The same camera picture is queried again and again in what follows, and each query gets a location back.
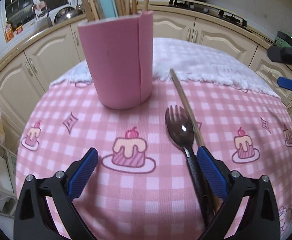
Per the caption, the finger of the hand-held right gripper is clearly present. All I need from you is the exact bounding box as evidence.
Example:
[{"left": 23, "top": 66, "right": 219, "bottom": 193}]
[{"left": 277, "top": 77, "right": 292, "bottom": 96}]

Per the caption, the orange box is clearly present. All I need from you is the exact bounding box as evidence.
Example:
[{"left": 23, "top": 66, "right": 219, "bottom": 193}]
[{"left": 4, "top": 21, "right": 15, "bottom": 43}]

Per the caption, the metal faucet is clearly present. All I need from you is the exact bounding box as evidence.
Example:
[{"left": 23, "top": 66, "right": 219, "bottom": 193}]
[{"left": 32, "top": 1, "right": 54, "bottom": 28}]

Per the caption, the black handled metal fork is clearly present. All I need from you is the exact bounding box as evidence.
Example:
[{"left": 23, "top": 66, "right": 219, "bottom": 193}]
[{"left": 165, "top": 105, "right": 217, "bottom": 227}]

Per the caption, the steel wok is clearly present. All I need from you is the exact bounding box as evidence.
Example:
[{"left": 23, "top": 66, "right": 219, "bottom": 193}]
[{"left": 53, "top": 6, "right": 84, "bottom": 26}]

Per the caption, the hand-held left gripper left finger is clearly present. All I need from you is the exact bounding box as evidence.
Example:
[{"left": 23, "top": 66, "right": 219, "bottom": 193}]
[{"left": 13, "top": 147, "right": 99, "bottom": 240}]

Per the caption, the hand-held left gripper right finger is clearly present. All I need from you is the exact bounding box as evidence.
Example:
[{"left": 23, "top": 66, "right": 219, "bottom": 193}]
[{"left": 196, "top": 146, "right": 281, "bottom": 240}]

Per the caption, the white wire rack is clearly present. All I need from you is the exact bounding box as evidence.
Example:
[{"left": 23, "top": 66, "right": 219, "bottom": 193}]
[{"left": 0, "top": 129, "right": 18, "bottom": 217}]

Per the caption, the wooden chopstick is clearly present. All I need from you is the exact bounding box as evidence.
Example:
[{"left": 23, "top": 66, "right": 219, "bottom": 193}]
[{"left": 169, "top": 68, "right": 220, "bottom": 212}]

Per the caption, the pink checked cake-print blanket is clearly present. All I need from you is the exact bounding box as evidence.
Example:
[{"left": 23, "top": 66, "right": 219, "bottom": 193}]
[{"left": 15, "top": 37, "right": 292, "bottom": 240}]

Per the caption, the pink cup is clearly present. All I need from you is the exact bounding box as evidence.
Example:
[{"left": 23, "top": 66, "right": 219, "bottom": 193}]
[{"left": 77, "top": 11, "right": 154, "bottom": 110}]

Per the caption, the black gas hob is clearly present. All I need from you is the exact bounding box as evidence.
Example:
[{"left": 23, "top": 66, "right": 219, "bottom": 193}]
[{"left": 168, "top": 0, "right": 248, "bottom": 28}]

